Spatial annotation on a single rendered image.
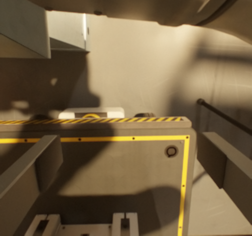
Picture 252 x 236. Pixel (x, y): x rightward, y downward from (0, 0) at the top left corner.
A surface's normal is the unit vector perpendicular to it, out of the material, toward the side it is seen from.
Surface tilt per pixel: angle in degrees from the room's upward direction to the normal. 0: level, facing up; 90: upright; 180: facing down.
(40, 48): 68
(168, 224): 0
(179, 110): 0
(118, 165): 0
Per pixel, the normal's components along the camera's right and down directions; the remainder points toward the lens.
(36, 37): 0.93, 0.12
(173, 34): 0.00, 0.25
